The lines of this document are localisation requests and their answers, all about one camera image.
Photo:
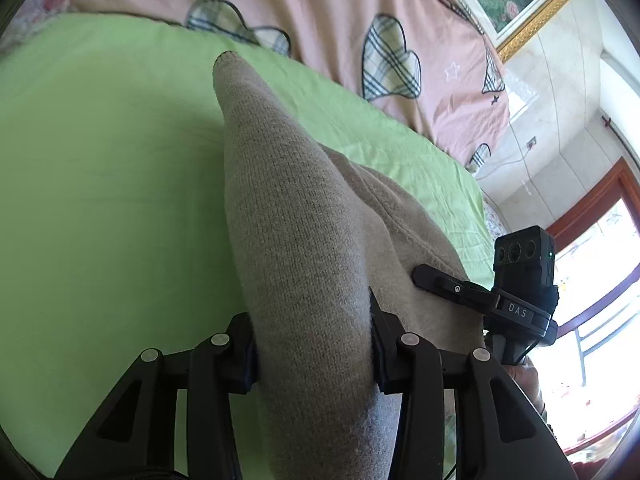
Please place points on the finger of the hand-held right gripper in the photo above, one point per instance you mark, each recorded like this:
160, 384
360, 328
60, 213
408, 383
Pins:
450, 287

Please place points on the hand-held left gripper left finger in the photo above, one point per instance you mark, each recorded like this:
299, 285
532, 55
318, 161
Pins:
240, 355

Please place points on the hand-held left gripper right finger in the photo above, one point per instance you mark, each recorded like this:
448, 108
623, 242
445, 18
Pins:
385, 355

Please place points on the beige knit sweater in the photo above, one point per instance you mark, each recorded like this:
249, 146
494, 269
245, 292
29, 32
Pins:
300, 240

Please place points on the person's right hand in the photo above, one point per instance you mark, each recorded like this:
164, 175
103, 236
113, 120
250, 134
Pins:
527, 385

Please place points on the floral mattress cover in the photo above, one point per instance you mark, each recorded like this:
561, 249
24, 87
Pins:
492, 220

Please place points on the metal window railing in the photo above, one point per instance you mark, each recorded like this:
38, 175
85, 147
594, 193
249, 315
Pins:
586, 355

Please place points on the green bed sheet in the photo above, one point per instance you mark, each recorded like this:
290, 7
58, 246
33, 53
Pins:
110, 185

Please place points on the pink heart print quilt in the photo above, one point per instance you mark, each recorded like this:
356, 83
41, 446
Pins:
320, 10

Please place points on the floral ruffled pillow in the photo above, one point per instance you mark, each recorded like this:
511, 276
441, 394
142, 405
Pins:
35, 5

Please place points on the wooden window frame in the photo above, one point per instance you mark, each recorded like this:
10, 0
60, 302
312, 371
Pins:
590, 205

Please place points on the wall socket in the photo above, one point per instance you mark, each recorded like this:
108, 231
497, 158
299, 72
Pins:
531, 143

